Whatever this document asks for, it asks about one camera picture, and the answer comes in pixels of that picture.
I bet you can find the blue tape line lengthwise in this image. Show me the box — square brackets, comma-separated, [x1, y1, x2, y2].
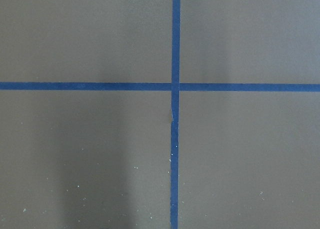
[170, 0, 181, 229]

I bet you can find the blue tape line crosswise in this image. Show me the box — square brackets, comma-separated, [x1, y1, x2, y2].
[0, 82, 320, 92]

